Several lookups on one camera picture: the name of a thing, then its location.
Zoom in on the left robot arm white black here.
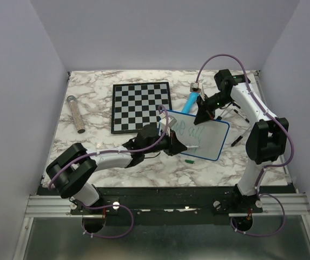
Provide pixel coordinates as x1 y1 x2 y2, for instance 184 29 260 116
46 124 188 214

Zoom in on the black whiteboard stand leg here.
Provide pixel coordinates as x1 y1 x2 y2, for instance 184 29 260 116
215 102 250 147

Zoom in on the black white chessboard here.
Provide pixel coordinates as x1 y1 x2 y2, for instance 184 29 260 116
111 82 172 134

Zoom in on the green marker cap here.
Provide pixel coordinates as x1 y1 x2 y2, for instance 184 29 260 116
185 159 194 164

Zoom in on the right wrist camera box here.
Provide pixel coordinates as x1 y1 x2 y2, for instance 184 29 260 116
190 82 206 100

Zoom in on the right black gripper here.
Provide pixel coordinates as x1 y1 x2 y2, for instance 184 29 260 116
194 92 233 125

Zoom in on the glitter filled clear tube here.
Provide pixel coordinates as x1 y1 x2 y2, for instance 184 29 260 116
67 95 85 134

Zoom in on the blue framed whiteboard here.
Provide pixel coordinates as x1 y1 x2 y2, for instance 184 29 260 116
167 110 230 161

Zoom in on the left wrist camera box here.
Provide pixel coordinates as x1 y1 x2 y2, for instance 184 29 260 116
159 114 177 135

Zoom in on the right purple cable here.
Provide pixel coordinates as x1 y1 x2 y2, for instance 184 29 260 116
195 54 295 237

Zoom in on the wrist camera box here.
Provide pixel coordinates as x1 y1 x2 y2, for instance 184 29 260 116
190 82 206 100
159 114 177 135

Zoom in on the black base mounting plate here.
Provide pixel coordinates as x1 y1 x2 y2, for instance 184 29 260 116
37 183 263 236

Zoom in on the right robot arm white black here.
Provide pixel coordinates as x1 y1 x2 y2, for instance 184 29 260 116
194 69 289 212

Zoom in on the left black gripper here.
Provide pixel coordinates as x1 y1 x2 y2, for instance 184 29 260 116
143 128 187 156

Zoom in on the light blue cylinder tube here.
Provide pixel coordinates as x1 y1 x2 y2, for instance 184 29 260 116
181 92 199 114

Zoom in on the aluminium rail frame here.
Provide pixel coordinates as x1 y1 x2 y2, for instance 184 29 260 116
11 70 310 260

